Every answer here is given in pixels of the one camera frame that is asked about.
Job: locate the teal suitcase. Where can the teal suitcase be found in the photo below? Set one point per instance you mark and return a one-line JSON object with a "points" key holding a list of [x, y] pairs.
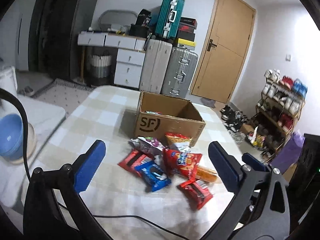
{"points": [[169, 18]]}

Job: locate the purple grape gummy bag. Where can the purple grape gummy bag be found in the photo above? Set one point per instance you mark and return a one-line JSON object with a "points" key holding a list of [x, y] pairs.
{"points": [[148, 145]]}

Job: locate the white drawer desk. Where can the white drawer desk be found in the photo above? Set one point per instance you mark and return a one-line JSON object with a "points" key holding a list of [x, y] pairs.
{"points": [[130, 54]]}

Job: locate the SF cardboard box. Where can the SF cardboard box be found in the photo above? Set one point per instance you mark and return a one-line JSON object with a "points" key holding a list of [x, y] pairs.
{"points": [[158, 114]]}

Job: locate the silver suitcase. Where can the silver suitcase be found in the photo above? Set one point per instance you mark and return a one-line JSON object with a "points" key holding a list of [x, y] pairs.
{"points": [[180, 70]]}

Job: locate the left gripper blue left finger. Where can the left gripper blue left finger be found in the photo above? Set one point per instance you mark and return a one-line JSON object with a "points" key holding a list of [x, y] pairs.
{"points": [[86, 165]]}

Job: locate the red crispy cone snack bag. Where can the red crispy cone snack bag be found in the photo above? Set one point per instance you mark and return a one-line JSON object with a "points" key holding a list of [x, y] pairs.
{"points": [[183, 163]]}

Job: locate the black refrigerator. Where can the black refrigerator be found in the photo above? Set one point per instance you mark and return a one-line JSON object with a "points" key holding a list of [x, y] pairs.
{"points": [[53, 36]]}

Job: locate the red wafer pack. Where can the red wafer pack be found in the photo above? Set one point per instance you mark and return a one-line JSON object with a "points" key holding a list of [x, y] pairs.
{"points": [[197, 191], [133, 159]]}

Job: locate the wooden door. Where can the wooden door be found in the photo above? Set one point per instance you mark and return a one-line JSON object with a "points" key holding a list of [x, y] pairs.
{"points": [[224, 51]]}

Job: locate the white woven basket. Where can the white woven basket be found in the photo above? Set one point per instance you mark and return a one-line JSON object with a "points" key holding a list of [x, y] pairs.
{"points": [[99, 67]]}

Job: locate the shoe rack with shoes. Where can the shoe rack with shoes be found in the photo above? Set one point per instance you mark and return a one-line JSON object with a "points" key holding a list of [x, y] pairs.
{"points": [[277, 113]]}

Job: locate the beige suitcase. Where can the beige suitcase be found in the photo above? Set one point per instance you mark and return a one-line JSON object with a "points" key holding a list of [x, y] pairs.
{"points": [[155, 66]]}

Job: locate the oval mirror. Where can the oval mirror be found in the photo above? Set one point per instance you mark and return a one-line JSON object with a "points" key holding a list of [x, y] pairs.
{"points": [[117, 20]]}

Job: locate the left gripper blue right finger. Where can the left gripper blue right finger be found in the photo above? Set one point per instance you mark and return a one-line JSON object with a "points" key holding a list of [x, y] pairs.
{"points": [[228, 168]]}

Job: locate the stack of shoe boxes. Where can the stack of shoe boxes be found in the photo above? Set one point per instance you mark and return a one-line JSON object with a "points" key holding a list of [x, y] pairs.
{"points": [[185, 37]]}

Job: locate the white red noodle snack bag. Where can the white red noodle snack bag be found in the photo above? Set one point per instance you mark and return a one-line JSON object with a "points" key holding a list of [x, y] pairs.
{"points": [[179, 142]]}

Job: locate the blue Oreo cookie pack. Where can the blue Oreo cookie pack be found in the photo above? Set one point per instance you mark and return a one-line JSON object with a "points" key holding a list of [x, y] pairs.
{"points": [[153, 175]]}

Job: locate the orange bread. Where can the orange bread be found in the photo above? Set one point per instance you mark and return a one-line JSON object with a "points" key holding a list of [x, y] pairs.
{"points": [[208, 175]]}

